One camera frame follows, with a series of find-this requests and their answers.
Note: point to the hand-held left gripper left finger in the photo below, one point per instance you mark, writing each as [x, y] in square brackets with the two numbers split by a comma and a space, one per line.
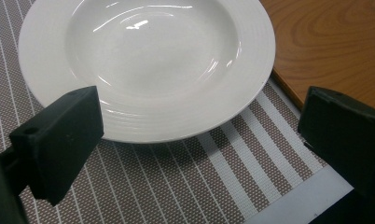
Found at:
[58, 143]

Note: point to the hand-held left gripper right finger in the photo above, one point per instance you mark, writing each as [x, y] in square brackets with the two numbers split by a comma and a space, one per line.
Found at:
[347, 143]

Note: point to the white ceramic plate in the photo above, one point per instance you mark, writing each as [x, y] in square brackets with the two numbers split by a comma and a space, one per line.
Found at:
[145, 68]

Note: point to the brown striped woven placemat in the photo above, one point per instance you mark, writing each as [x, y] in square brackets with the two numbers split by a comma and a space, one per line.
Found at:
[182, 183]

